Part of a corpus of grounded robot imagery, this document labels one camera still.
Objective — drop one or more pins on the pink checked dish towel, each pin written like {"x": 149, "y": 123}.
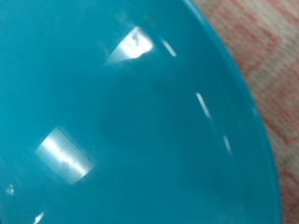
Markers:
{"x": 274, "y": 68}

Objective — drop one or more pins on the blue plastic plate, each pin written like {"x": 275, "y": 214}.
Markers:
{"x": 124, "y": 118}

